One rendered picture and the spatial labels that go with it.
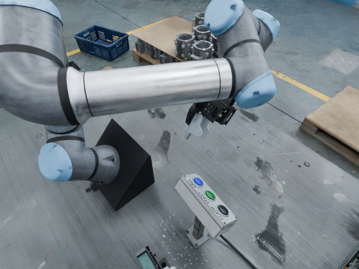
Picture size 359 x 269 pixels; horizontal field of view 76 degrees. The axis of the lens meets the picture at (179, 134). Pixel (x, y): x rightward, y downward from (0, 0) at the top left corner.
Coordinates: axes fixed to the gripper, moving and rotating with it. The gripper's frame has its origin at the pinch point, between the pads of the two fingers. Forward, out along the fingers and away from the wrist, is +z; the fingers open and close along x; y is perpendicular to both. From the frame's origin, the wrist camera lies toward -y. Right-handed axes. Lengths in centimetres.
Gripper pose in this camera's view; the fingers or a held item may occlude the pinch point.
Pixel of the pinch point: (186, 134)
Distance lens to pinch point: 66.8
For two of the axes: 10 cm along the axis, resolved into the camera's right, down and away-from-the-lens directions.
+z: -4.8, 7.9, 3.7
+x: 6.5, 0.5, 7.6
